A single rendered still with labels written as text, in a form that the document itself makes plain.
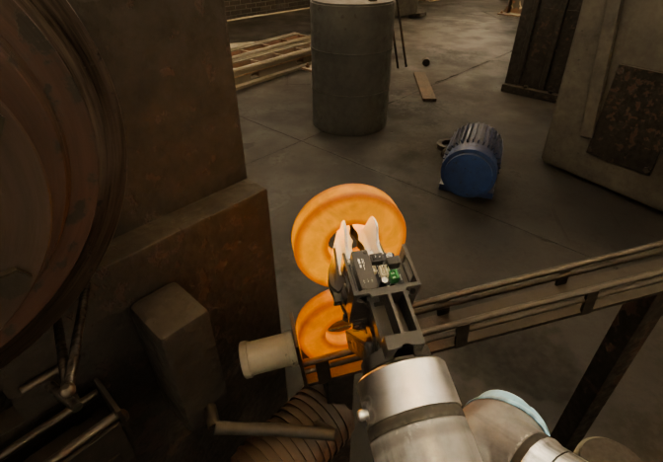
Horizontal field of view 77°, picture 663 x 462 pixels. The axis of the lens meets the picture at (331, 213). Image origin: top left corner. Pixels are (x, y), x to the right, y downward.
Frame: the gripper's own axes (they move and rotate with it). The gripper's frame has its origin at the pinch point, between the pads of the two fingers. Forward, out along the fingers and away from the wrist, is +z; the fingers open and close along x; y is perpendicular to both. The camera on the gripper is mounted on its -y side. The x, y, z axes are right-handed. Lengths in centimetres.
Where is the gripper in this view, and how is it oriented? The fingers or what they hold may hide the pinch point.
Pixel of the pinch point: (349, 227)
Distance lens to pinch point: 55.5
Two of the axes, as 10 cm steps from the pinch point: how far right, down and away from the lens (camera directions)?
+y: 0.5, -6.4, -7.6
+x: -9.8, 1.3, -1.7
